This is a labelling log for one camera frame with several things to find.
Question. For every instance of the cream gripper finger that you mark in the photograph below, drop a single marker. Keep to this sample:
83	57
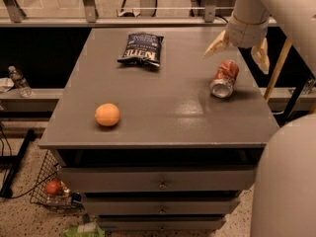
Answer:
220	43
259	54

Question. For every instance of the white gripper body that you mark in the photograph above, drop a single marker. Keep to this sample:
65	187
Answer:
246	34

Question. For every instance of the red coke can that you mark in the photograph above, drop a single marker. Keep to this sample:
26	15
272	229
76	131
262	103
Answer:
222	84

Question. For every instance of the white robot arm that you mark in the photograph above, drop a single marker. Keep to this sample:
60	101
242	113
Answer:
285	187

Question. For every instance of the blue Kettle chips bag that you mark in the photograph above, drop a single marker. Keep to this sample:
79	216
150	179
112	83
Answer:
143	49

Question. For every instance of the grey drawer cabinet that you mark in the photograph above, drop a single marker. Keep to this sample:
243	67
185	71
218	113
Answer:
168	118

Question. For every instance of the orange fruit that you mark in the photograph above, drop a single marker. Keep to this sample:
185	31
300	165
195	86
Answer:
107	114

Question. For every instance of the middle grey drawer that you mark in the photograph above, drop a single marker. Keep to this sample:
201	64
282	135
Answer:
161	206

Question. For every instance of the grey drawer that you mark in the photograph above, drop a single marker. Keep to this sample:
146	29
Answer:
161	206
156	223
106	180

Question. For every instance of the top grey drawer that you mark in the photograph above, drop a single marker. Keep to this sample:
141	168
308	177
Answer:
106	180

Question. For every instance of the bottom grey drawer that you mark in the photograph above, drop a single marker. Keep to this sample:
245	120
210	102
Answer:
156	223

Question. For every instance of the clear plastic water bottle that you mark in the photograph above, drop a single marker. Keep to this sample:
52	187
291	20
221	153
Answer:
20	82

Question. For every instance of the crumpled white paper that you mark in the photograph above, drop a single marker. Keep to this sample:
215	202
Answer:
6	84

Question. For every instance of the red apple in basket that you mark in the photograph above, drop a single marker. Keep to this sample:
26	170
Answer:
53	187

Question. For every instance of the green snack bag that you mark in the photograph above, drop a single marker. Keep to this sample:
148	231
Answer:
90	229

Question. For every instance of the black metal stand leg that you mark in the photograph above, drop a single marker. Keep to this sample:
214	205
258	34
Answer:
11	163

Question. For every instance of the black wire basket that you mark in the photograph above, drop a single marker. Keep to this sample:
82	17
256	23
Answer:
65	200

